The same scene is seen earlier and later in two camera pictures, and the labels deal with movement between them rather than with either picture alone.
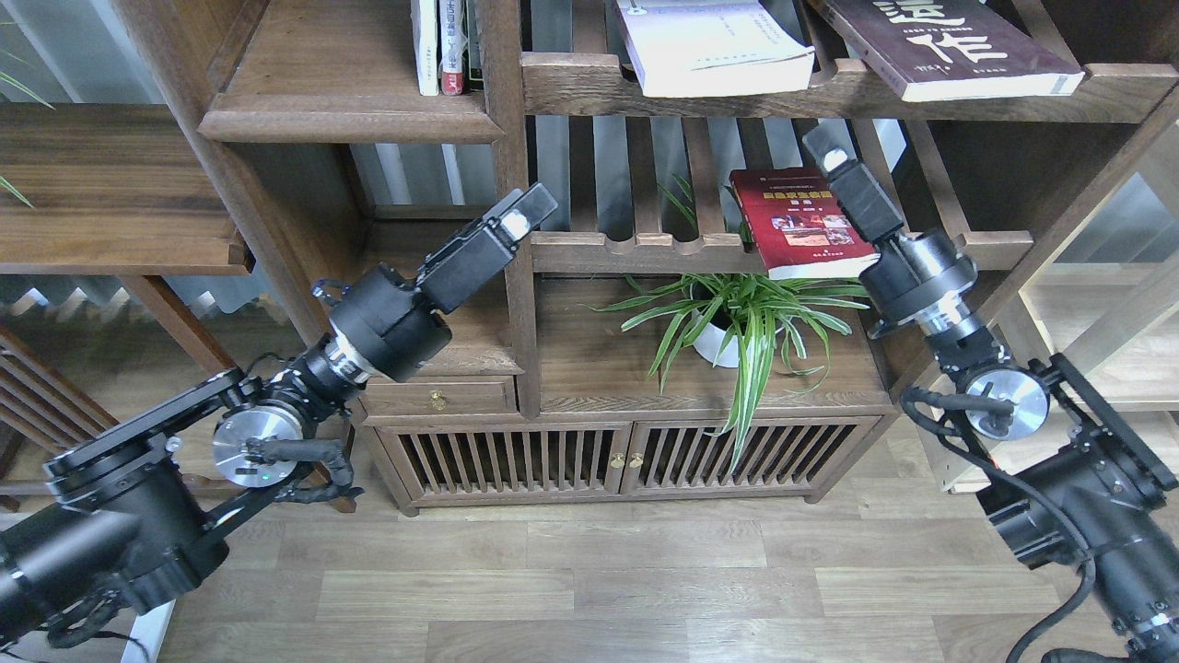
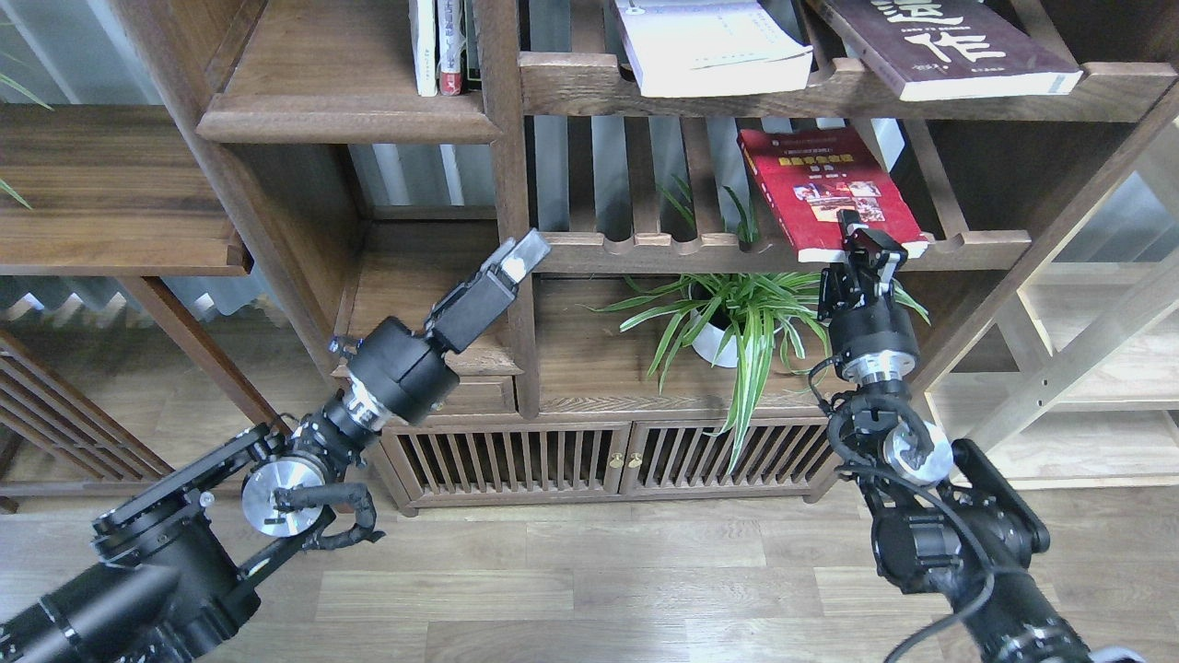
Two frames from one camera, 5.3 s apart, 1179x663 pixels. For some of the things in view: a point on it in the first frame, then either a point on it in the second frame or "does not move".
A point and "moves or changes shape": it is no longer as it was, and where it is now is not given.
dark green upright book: x=472 y=49 does not move
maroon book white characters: x=932 y=51 does not move
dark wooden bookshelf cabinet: x=701 y=325 does not move
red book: x=799 y=225 moves or changes shape
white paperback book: x=695 y=47 does not move
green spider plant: x=741 y=312 does not move
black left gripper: x=391 y=329 to x=405 y=373
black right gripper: x=907 y=273 to x=872 y=332
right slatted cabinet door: x=783 y=455 does not move
